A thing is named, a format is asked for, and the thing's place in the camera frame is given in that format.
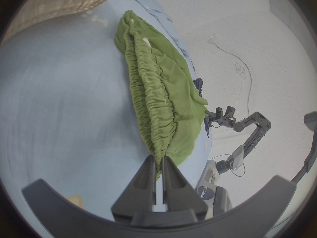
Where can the dark blue T-shirt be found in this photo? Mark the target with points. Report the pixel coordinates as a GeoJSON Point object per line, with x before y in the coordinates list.
{"type": "Point", "coordinates": [199, 84]}

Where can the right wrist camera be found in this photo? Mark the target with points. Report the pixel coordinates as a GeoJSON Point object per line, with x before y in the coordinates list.
{"type": "Point", "coordinates": [229, 111]}

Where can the bed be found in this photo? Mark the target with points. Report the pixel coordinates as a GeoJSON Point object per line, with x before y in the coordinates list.
{"type": "Point", "coordinates": [62, 95]}

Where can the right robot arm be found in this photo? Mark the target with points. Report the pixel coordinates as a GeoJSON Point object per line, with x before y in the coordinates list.
{"type": "Point", "coordinates": [260, 123]}

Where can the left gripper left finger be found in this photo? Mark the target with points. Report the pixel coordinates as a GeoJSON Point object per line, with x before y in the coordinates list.
{"type": "Point", "coordinates": [138, 194]}

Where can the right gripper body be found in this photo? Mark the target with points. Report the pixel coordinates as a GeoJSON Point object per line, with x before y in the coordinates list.
{"type": "Point", "coordinates": [219, 116]}

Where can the green shorts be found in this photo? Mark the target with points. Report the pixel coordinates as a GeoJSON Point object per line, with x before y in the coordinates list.
{"type": "Point", "coordinates": [173, 83]}

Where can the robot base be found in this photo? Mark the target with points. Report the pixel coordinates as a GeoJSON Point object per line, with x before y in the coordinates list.
{"type": "Point", "coordinates": [218, 199]}

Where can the round woven basket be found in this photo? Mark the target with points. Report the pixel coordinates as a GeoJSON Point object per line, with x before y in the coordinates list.
{"type": "Point", "coordinates": [62, 1]}

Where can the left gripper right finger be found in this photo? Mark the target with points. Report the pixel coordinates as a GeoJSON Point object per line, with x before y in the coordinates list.
{"type": "Point", "coordinates": [183, 194]}

